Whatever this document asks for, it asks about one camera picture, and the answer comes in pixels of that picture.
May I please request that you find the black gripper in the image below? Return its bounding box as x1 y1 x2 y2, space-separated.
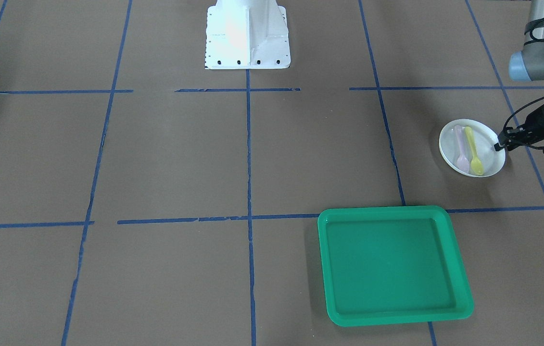
493 107 544 152

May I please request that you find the white round plate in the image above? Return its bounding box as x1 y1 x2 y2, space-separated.
438 119 506 178

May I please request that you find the yellow plastic spoon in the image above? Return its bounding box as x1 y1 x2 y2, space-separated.
464 126 485 176

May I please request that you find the pink plastic spoon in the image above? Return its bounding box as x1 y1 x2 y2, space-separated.
454 125 470 173

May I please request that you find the green plastic tray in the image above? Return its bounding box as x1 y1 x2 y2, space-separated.
317 206 474 328

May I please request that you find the brown paper table cover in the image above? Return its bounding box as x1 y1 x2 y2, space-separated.
0 0 544 346

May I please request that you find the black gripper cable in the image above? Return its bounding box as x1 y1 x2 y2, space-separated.
499 82 544 149

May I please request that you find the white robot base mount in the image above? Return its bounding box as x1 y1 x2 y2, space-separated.
204 0 291 70

